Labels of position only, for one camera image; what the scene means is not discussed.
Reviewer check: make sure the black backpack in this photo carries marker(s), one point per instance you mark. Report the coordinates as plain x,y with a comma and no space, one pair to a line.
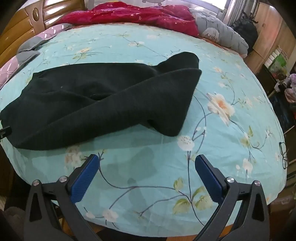
246,30

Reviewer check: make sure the red blanket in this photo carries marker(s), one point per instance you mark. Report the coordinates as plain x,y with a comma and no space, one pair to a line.
138,16

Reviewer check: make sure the floral light blue bed sheet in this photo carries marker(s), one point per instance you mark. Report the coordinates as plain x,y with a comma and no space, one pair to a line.
143,169

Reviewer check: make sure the grey pink patterned pillow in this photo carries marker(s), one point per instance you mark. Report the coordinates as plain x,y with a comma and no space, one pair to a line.
16,67
44,37

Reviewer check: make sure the black pants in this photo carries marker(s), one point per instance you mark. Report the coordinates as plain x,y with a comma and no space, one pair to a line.
92,111

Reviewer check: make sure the black eyeglasses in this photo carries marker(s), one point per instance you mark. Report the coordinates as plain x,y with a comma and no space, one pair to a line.
284,157

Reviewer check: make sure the grey quilted pillow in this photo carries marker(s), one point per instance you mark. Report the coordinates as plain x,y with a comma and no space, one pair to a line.
223,34

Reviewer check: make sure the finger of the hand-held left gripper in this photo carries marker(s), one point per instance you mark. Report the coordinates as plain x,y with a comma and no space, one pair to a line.
5,132

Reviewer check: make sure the cluttered shelf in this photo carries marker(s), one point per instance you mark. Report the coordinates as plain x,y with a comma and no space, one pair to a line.
277,62

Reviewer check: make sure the pile of clothes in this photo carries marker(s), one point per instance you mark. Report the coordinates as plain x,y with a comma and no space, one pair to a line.
291,89

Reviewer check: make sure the wooden headboard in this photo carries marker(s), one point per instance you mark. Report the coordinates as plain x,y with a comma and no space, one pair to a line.
23,23

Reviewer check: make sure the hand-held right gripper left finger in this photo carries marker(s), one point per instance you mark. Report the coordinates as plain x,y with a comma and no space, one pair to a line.
84,178

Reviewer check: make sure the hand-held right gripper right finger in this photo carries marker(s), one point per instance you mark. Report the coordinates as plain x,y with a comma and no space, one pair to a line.
209,178

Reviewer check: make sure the wooden wardrobe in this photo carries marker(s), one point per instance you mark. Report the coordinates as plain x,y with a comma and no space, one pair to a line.
270,34

